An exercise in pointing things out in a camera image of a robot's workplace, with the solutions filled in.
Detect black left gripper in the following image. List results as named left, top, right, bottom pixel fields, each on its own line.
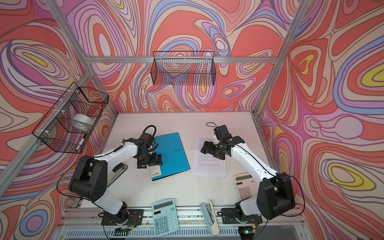
left=138, top=151, right=164, bottom=169

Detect white printed paper sheets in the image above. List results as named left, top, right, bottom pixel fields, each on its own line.
left=192, top=136, right=227, bottom=179

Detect teal clip folder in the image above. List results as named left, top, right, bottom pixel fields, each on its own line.
left=150, top=133, right=191, bottom=181

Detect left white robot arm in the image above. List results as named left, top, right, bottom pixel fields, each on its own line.
left=69, top=137, right=161, bottom=225

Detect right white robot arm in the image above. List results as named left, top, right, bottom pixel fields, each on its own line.
left=201, top=136, right=296, bottom=220

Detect black silver stapler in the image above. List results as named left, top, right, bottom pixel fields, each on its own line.
left=107, top=163, right=128, bottom=187

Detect pink white calculator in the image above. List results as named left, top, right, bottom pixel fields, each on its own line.
left=234, top=173, right=258, bottom=200

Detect light blue stapler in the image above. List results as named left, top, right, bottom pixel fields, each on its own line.
left=200, top=200, right=220, bottom=236

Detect teal calculator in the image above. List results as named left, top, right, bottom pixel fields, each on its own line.
left=152, top=199, right=179, bottom=237

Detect black marker pen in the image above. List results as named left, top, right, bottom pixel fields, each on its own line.
left=76, top=136, right=86, bottom=153

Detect white tape roll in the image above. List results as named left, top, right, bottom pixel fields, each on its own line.
left=71, top=114, right=94, bottom=128

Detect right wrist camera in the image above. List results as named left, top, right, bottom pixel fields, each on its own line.
left=214, top=125, right=232, bottom=142

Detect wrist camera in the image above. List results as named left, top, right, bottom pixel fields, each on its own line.
left=214, top=125, right=232, bottom=142
left=139, top=133, right=155, bottom=149

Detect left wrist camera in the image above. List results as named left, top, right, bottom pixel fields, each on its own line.
left=139, top=133, right=155, bottom=149

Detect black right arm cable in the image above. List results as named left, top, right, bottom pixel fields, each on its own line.
left=205, top=121, right=306, bottom=218

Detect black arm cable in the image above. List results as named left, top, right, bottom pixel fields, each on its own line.
left=205, top=121, right=306, bottom=218
left=56, top=124, right=158, bottom=211

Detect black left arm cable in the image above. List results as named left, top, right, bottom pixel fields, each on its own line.
left=56, top=124, right=158, bottom=211

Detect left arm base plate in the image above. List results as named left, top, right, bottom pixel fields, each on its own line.
left=98, top=209, right=144, bottom=227

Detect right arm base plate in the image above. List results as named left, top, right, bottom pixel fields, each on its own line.
left=217, top=208, right=263, bottom=226

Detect black wire basket left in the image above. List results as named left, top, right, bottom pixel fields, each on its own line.
left=32, top=83, right=109, bottom=154

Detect black wire basket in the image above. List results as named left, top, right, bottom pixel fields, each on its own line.
left=151, top=51, right=217, bottom=86
left=32, top=83, right=109, bottom=154

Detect black wire basket back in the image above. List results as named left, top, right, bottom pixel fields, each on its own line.
left=151, top=51, right=217, bottom=86

